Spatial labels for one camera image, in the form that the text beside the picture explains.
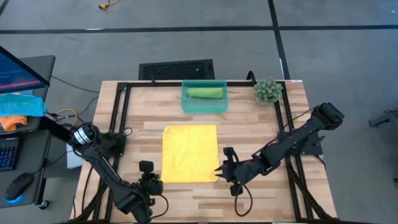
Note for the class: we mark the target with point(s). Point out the tilted desk computer monitor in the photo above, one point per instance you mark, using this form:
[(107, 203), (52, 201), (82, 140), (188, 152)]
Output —
[(18, 74)]

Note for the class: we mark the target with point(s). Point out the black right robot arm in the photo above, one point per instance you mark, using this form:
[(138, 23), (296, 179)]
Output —
[(292, 141)]

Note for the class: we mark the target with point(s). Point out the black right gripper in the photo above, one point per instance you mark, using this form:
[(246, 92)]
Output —
[(242, 172)]

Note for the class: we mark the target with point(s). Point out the green plant in white pot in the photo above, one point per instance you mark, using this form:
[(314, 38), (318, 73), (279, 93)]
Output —
[(268, 91)]

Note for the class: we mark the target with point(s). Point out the grey computer desk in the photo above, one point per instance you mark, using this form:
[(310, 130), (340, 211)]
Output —
[(31, 155)]

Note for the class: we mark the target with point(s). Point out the orange cloth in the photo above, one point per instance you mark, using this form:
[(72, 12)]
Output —
[(12, 122)]

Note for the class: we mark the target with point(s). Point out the black caster wheel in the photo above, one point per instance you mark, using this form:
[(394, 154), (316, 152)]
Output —
[(44, 204)]

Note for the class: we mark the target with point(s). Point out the green microfiber towel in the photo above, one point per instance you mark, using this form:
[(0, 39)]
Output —
[(205, 92)]

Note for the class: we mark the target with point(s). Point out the teal plastic basket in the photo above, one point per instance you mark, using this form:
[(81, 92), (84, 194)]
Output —
[(203, 107)]

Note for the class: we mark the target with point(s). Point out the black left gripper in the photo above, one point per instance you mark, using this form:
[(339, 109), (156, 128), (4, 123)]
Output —
[(152, 186)]

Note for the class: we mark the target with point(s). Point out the black device on floor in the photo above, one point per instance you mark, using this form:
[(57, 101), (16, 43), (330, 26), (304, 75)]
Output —
[(385, 119)]

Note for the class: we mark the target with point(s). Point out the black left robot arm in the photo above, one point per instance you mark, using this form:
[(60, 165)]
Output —
[(105, 174)]

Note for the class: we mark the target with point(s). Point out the teal cloth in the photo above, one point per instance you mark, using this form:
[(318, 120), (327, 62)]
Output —
[(21, 105)]

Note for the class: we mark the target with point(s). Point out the black aluminium table frame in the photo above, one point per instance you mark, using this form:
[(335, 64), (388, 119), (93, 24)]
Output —
[(155, 84)]

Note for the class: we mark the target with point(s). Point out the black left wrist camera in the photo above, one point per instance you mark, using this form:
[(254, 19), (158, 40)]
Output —
[(146, 167)]

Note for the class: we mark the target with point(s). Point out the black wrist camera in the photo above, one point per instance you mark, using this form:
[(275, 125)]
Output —
[(237, 189), (146, 167)]

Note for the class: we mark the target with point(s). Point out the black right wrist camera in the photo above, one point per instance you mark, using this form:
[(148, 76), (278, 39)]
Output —
[(237, 189)]

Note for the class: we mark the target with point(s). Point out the yellow microfiber towel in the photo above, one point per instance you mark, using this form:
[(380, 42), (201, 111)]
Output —
[(189, 152)]

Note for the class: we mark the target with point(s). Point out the black computer mouse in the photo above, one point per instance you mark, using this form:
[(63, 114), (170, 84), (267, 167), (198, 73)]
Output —
[(18, 186)]

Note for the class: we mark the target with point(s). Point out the black keyboard blue backlight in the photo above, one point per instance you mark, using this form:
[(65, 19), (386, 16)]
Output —
[(7, 154)]

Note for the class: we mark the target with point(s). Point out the white box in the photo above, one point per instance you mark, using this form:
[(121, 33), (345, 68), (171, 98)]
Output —
[(73, 158)]

